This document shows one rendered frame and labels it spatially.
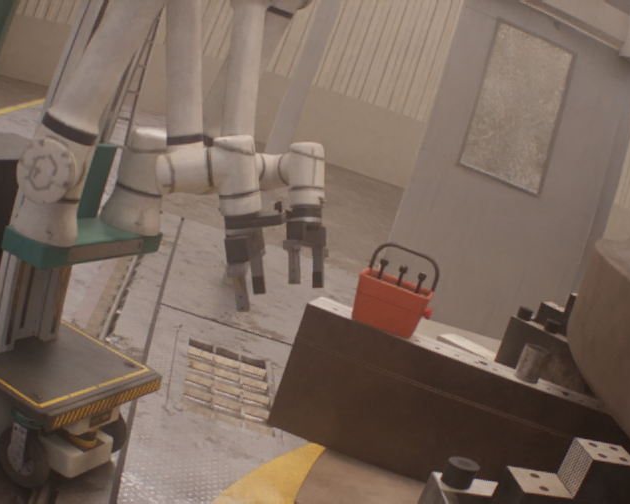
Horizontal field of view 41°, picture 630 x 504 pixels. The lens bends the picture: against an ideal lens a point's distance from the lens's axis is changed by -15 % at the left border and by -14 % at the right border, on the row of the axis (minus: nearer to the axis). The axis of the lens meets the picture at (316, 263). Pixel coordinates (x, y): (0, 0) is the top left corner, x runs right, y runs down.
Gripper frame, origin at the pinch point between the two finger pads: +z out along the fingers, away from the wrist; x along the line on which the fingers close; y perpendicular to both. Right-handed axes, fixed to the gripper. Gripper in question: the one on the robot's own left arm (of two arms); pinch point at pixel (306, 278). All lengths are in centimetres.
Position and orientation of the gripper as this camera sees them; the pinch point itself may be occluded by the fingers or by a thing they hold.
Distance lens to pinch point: 241.7
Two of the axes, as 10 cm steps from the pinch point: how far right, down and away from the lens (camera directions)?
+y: 9.1, -0.4, -4.2
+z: 0.0, 9.9, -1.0
